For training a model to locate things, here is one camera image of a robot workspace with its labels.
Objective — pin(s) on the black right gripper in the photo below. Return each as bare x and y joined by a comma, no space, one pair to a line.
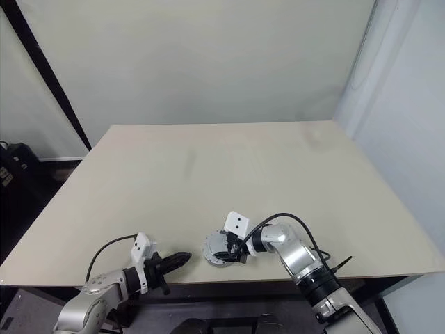
241,252

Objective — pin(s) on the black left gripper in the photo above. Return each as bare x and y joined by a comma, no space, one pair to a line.
154,273

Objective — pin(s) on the silver motor lid circuit board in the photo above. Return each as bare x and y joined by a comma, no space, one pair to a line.
213,243

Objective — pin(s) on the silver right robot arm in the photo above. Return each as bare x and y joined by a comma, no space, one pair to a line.
295,254

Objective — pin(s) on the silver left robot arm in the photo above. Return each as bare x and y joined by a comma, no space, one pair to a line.
90,295

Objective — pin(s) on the silver motor housing copper coils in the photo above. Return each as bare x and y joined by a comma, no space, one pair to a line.
217,263

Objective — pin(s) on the dark rounded shape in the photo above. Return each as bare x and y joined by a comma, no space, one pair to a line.
269,325
200,327

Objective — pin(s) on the black bag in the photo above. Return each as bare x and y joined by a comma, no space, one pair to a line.
17,163

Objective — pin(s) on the black diagonal pole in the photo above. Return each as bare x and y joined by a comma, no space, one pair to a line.
45,66

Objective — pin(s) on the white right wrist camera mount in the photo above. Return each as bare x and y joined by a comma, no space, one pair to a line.
236,224

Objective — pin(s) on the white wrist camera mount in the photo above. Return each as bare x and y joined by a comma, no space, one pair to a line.
140,248
236,224

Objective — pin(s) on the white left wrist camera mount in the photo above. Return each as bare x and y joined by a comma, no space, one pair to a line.
140,248

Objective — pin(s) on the black metal frame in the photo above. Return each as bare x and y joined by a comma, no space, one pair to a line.
386,315

